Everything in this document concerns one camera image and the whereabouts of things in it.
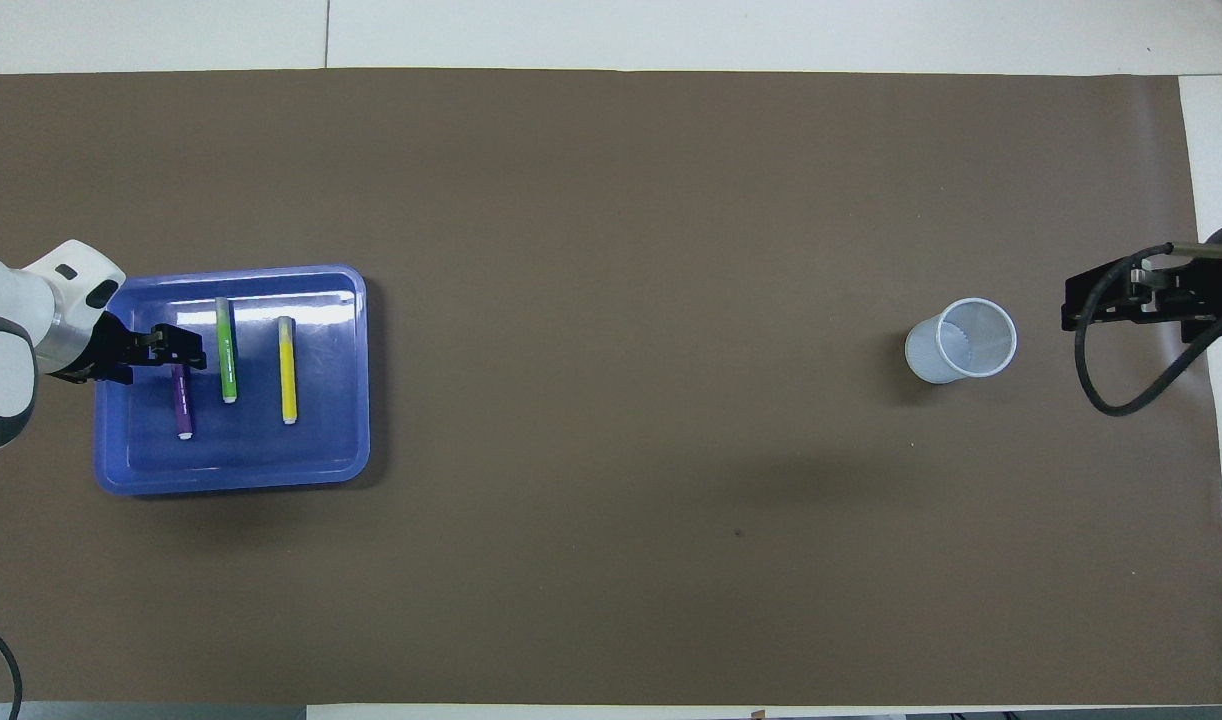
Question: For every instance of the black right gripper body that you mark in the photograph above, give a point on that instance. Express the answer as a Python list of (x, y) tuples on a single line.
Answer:
[(1221, 280)]

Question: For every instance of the purple pen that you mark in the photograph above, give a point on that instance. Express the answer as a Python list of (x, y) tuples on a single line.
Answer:
[(183, 405)]

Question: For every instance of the blue plastic tray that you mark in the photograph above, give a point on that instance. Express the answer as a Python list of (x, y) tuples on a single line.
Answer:
[(321, 450)]

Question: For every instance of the brown table mat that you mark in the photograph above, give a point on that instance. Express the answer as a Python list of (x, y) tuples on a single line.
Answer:
[(611, 300)]

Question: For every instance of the translucent plastic cup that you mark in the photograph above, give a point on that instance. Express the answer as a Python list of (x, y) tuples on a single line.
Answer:
[(946, 365)]

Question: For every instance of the yellow pen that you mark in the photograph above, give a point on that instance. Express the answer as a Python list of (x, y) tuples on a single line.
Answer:
[(288, 375)]

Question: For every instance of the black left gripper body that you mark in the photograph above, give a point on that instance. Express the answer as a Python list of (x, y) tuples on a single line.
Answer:
[(101, 360)]

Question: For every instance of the green pen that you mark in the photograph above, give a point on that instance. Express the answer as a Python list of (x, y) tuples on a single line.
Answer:
[(227, 350)]

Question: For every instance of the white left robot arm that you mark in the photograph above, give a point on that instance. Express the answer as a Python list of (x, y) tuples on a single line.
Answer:
[(11, 320)]

